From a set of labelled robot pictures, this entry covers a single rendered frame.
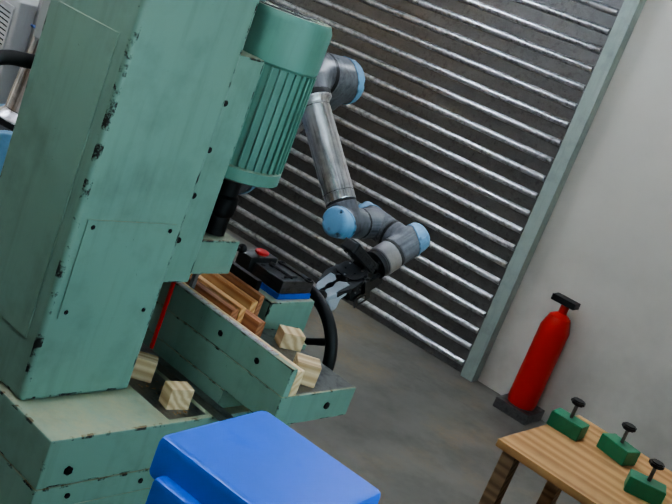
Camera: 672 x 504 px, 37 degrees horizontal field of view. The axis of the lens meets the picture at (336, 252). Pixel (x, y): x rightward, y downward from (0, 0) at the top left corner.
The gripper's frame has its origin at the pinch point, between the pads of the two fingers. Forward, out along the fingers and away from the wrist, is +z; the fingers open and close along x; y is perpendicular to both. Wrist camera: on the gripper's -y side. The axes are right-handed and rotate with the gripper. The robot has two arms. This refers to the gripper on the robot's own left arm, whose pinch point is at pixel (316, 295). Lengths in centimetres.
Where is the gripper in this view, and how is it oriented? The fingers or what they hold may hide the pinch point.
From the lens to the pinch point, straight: 225.5
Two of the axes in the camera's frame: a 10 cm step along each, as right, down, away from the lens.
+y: 0.1, 7.8, 6.3
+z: -7.2, 4.4, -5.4
